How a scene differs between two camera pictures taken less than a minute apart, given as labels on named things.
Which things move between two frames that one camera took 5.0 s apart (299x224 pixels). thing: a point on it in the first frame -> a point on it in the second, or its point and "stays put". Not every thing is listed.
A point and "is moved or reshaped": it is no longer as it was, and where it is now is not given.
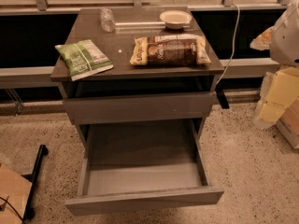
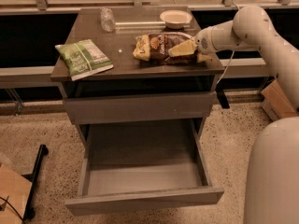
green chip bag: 82,59 stays put
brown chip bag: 170,50 is moved or reshaped
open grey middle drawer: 141,165 stays put
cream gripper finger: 263,41 -> 205,40
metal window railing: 42,7 stays put
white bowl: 175,19 stays put
